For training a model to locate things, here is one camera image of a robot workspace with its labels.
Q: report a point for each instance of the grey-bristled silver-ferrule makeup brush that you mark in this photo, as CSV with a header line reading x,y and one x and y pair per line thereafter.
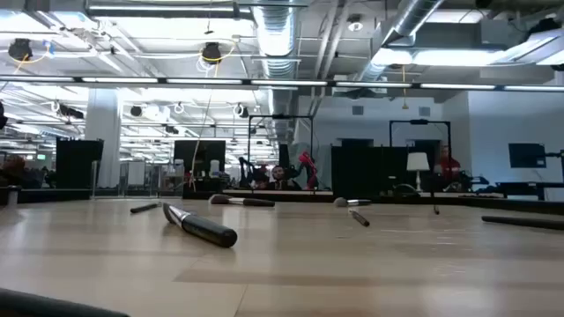
x,y
352,202

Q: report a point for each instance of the black pen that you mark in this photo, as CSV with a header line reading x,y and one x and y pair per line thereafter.
x,y
359,217

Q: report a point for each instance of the thick black makeup brush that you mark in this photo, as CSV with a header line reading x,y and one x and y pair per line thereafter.
x,y
207,229

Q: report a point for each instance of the black background robot arm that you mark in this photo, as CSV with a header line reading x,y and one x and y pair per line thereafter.
x,y
243,169

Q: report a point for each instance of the red robot arm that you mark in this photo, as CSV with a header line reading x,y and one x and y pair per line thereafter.
x,y
309,169

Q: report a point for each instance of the person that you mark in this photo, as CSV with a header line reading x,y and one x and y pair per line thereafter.
x,y
279,174
447,167
15,171

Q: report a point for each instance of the white jug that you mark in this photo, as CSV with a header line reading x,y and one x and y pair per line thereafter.
x,y
214,167

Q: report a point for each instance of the black partition panel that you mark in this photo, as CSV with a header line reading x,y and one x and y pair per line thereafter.
x,y
79,163
357,171
198,154

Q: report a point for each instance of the black ceiling fixture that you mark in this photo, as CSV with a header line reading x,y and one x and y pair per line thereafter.
x,y
20,49
211,53

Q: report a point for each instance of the white table lamp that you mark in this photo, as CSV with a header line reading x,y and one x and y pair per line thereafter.
x,y
417,161

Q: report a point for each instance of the clear plastic container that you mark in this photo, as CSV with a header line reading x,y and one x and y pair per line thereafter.
x,y
132,189

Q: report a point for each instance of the LED light bar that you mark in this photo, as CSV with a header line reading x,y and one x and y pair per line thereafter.
x,y
119,80

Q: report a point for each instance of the black monitor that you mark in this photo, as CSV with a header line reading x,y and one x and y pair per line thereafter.
x,y
527,155

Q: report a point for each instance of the black desk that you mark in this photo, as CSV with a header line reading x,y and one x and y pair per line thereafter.
x,y
529,185

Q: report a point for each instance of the small grey cylinder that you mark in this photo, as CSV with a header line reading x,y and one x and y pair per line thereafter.
x,y
13,193

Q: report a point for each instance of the black gantry frame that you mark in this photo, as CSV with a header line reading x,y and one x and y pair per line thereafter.
x,y
418,121
282,117

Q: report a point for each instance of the silver ventilation duct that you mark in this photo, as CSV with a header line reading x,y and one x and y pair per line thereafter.
x,y
414,17
275,35

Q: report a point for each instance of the black aluminium table frame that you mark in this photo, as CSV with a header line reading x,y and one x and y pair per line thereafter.
x,y
506,203

